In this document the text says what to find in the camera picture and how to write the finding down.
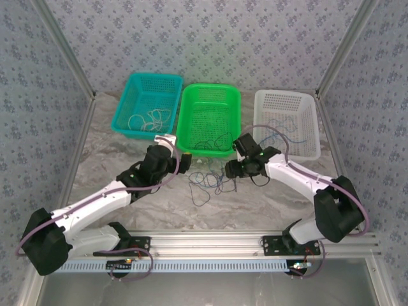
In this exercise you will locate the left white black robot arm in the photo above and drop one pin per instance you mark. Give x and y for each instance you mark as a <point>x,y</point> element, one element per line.
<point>95,201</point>

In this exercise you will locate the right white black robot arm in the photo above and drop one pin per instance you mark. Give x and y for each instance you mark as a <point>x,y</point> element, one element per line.
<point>293,178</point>

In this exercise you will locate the green perforated plastic basket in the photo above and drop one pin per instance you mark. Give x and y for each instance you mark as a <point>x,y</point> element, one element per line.
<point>210,118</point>

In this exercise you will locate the teal perforated plastic basket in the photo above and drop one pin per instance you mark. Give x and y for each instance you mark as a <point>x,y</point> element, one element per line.
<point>146,105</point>

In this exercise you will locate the white perforated plastic basket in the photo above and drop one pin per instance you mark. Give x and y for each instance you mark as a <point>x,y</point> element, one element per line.
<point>287,108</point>

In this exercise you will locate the small black circuit board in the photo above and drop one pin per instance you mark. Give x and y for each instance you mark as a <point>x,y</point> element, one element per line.
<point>299,267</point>
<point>119,264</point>

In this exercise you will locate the grey metal lower panel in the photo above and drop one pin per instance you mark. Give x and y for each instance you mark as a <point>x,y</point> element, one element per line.
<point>207,290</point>

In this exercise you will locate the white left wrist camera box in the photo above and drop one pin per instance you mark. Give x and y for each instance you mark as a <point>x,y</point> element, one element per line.
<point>165,141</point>

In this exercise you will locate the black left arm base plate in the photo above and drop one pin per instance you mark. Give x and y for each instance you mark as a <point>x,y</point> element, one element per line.
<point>143,243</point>

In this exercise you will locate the aluminium table side rail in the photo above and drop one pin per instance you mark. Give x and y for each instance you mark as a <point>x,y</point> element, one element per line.
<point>83,134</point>
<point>331,134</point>

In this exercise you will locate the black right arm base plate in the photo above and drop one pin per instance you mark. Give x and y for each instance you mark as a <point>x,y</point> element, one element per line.
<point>271,245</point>

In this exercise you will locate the aluminium frame post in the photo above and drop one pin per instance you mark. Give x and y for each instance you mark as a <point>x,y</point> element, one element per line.
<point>65,48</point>
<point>345,48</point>

